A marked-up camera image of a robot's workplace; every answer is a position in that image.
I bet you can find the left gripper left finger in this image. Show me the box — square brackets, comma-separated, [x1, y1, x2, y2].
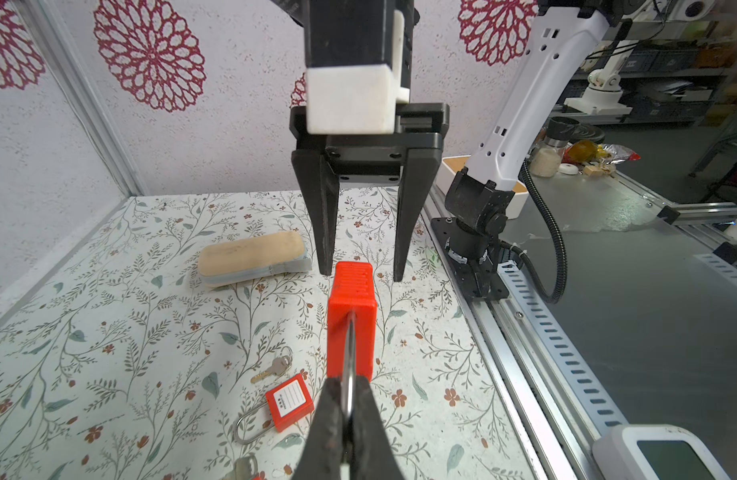
[292, 378, 344, 480]

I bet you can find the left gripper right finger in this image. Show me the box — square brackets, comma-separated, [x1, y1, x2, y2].
[350, 376, 404, 480]

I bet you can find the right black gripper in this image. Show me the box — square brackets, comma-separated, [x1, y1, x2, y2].
[290, 1, 449, 282]

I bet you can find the red padlock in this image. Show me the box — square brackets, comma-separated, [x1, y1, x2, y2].
[232, 373, 314, 445]
[325, 260, 379, 421]

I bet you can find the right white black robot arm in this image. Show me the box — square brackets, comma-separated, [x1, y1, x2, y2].
[280, 1, 638, 299]

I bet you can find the loose brass key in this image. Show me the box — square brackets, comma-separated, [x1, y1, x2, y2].
[250, 346, 292, 384]

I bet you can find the wooden topped white box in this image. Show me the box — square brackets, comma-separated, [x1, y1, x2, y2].
[435, 154, 530, 220]

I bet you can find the white tablet device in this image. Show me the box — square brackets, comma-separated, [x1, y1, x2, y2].
[592, 424, 729, 480]

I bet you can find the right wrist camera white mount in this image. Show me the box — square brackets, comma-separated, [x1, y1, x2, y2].
[302, 1, 418, 135]

